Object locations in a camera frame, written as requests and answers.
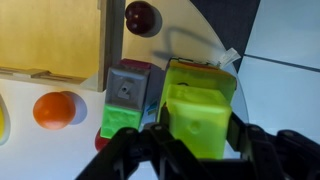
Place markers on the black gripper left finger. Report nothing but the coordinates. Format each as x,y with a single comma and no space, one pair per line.
120,158

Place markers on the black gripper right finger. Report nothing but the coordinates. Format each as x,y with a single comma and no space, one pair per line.
288,155

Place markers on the lime green block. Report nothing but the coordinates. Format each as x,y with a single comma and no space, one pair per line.
205,137

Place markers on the blue white block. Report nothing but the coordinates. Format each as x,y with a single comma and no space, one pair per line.
150,113

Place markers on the grey block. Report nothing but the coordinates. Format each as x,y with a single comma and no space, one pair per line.
133,88

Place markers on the wooden tray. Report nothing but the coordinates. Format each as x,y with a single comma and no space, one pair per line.
65,43

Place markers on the dark red toy plum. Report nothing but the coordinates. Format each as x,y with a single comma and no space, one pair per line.
100,142

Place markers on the orange toy fruit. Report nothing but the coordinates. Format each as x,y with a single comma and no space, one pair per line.
54,110

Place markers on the yellow toy banana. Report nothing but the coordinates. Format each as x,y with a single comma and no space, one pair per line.
5,124

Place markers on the dark red toy apple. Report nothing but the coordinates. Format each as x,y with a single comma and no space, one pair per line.
140,17

